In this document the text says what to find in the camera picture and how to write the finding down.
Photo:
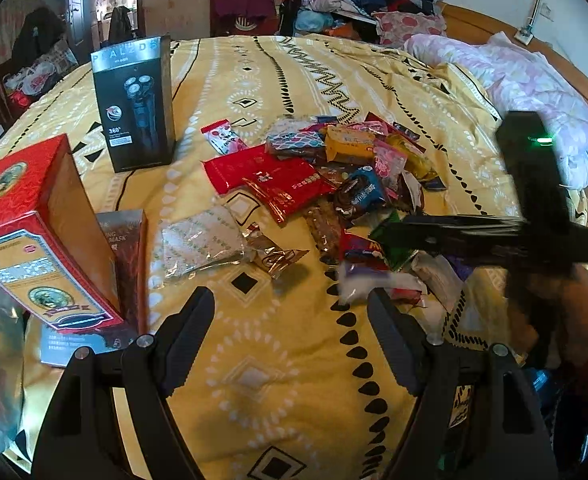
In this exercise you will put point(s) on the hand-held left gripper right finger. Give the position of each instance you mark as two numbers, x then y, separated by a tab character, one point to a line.
394	345

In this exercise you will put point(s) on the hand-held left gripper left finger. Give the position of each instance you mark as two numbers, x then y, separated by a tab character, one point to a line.
189	345

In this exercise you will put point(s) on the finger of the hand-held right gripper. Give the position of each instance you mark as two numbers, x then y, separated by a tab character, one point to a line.
414	235

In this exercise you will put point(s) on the pile of snack packets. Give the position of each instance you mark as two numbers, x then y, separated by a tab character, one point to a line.
294	185

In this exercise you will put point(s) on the person's right hand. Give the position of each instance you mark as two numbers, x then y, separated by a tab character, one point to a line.
586	310

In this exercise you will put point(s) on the pink floral quilt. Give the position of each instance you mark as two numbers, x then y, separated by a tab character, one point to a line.
529	85

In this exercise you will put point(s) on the yellow patterned bedsheet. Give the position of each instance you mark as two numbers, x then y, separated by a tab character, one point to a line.
274	400

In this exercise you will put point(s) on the dark red mask box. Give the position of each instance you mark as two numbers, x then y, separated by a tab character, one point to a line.
129	260

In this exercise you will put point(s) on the grey flat box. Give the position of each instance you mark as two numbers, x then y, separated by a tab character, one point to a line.
74	347

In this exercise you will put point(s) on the wooden headboard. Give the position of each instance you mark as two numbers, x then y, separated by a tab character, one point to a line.
479	22

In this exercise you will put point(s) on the red and gold carton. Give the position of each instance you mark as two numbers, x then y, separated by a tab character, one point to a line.
29	230

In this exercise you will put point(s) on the pink floral pillow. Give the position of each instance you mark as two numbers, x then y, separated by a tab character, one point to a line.
409	27

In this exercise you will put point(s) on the black shaver box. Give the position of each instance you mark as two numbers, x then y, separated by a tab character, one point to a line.
134	105

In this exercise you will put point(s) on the red white plastic bags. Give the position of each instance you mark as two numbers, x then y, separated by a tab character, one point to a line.
34	80

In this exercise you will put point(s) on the plain cardboard box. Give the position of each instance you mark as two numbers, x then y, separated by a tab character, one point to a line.
179	15

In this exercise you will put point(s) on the dark jacket on chair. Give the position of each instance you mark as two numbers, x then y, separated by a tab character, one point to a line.
119	25

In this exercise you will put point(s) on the black jacket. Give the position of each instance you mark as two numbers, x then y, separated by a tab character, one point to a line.
39	35

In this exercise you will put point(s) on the grey door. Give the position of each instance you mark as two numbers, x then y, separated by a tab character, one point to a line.
76	5

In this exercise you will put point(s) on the pink floral arched cover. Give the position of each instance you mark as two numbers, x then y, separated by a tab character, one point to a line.
4	15

